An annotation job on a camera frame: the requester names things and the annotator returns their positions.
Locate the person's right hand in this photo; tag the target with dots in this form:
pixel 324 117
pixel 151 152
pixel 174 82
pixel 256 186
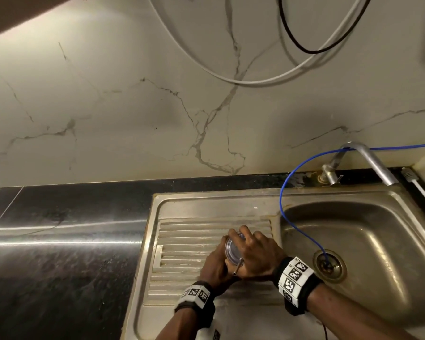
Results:
pixel 264 258

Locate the clear plastic lid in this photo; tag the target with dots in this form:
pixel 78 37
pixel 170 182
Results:
pixel 233 249

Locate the dark brown wall cabinet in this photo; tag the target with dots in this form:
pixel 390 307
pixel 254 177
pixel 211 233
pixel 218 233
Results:
pixel 17 12

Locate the thin blue tube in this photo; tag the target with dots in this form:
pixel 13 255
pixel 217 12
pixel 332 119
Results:
pixel 287 180

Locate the person's left hand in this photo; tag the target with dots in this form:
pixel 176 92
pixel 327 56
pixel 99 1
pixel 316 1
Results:
pixel 214 270

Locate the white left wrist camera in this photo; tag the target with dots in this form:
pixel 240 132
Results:
pixel 216 334

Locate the black wrist band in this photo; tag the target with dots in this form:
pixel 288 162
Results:
pixel 196 295
pixel 297 281

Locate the bent metal straw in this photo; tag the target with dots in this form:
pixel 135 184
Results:
pixel 237 269

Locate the person's left forearm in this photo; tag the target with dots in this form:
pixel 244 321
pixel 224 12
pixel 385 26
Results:
pixel 179 327

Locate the white bottle brush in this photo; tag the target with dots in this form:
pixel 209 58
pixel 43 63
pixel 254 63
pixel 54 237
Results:
pixel 419 191

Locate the black right wrist band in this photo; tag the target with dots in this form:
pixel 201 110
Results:
pixel 297 281

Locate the stainless steel sink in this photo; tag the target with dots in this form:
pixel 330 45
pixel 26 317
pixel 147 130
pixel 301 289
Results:
pixel 375 244

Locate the black left wrist band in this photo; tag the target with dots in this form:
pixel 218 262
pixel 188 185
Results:
pixel 196 295

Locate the person's right forearm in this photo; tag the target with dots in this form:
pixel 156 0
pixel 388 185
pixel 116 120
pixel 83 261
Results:
pixel 347 315

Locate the metal faucet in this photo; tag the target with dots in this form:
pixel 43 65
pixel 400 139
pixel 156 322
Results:
pixel 373 159

